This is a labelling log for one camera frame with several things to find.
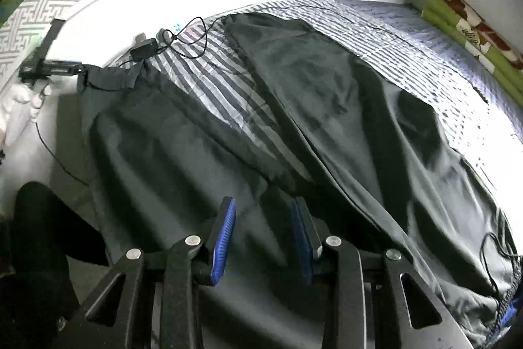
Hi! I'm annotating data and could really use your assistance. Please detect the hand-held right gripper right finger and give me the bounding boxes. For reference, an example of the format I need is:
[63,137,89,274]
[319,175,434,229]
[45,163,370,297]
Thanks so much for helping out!
[288,196,470,349]

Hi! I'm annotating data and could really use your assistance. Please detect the black charger block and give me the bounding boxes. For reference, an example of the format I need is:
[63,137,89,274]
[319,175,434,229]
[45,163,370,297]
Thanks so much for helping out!
[130,39,159,62]

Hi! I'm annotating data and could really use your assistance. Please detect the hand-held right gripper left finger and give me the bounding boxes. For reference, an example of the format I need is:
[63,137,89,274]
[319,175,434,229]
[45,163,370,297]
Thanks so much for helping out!
[65,197,238,349]

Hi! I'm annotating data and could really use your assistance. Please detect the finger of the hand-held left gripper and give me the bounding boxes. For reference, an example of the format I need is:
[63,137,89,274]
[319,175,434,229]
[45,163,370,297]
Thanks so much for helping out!
[61,62,87,79]

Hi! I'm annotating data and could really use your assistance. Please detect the person's left hand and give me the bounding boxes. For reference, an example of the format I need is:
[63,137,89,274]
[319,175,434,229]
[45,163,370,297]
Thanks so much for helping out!
[0,80,55,139]

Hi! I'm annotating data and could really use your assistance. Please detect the black charger cable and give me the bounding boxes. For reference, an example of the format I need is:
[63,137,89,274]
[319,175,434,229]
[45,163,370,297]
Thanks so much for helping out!
[157,16,231,60]

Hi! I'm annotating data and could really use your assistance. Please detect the person's dark trouser leg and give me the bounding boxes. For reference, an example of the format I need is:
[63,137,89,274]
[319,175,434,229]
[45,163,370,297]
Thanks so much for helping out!
[0,181,109,349]

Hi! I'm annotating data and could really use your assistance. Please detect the striped bed sheet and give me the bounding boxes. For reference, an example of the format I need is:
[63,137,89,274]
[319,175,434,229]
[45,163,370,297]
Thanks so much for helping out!
[41,0,523,219]

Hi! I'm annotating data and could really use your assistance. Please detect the dark pants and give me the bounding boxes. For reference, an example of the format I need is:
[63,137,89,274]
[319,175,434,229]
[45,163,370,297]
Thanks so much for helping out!
[77,11,523,349]

